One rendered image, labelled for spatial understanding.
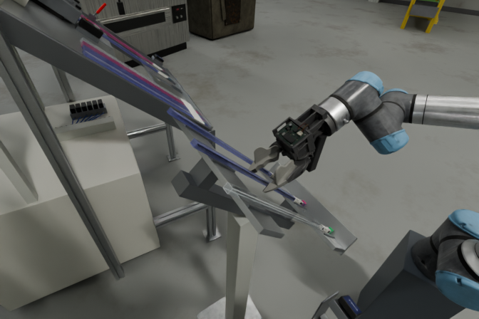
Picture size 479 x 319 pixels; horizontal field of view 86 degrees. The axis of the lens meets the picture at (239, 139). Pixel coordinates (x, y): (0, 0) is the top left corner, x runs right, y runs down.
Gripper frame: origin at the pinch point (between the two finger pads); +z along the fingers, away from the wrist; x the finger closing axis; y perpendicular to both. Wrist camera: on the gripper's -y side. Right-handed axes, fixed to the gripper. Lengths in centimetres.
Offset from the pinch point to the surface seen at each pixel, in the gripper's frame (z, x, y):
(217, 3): -142, -356, -115
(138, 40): -11, -305, -74
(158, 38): -33, -317, -91
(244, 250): 14.3, 3.0, -17.3
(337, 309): 4.7, 26.2, -12.0
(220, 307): 47, -9, -80
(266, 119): -55, -126, -132
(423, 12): -486, -243, -310
